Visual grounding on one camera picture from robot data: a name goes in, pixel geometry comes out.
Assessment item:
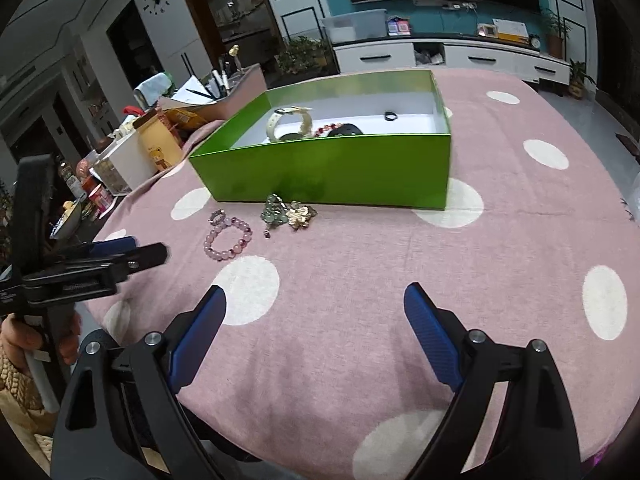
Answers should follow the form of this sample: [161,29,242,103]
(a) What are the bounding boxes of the white papers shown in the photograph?
[170,76,216,106]

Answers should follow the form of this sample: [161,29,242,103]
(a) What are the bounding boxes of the tall potted plant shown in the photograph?
[541,7,571,58]

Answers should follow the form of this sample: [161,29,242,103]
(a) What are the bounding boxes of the green jade charm bracelet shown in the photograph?
[259,192,288,240]

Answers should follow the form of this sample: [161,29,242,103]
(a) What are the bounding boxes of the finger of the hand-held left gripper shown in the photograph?
[115,242,168,276]
[75,236,139,260]

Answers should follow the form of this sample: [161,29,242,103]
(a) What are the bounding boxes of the white tv cabinet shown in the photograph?
[332,35,571,86]

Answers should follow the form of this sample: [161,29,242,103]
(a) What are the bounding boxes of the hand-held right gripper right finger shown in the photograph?
[402,282,583,480]

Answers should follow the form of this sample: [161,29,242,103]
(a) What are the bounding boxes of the orange snack packet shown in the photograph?
[165,107,206,131]

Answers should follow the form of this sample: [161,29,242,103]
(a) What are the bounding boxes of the bowl of food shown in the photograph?
[50,200,83,241]

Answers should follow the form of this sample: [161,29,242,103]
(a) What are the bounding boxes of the leafy floor plant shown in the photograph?
[275,35,333,75]

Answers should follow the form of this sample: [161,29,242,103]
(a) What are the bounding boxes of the clear storage box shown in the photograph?
[322,9,389,43]

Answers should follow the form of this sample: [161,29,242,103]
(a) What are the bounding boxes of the pale pink bead bracelet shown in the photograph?
[203,215,253,261]

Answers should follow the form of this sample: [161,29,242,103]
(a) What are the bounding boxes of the person's left hand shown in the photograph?
[0,312,82,368]

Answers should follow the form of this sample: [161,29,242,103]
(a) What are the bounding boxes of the pink desk tray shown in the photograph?
[160,62,266,121]

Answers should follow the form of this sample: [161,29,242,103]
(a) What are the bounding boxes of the bunch of pens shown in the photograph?
[207,57,233,98]

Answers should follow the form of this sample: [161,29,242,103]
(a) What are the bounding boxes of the white wrist watch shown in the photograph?
[265,106,315,143]

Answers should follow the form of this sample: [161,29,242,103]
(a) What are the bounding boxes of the yellow white box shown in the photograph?
[492,18,529,43]

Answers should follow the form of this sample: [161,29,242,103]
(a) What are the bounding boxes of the white drawer organizer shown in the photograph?
[92,135,158,196]

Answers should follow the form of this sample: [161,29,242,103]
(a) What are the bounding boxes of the rolled white green bag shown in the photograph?
[134,72,173,106]

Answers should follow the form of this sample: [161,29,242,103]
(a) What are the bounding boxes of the small potted plant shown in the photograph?
[567,60,598,100]

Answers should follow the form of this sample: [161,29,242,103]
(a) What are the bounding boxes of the gold flower brooch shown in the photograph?
[285,201,319,232]

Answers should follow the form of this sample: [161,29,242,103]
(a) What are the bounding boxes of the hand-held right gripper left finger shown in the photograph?
[50,285,251,480]

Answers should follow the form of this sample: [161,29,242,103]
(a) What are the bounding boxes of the green cardboard box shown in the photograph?
[188,70,453,211]

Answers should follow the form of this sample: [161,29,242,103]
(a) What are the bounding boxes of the pink polka dot tablecloth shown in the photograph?
[85,67,640,480]

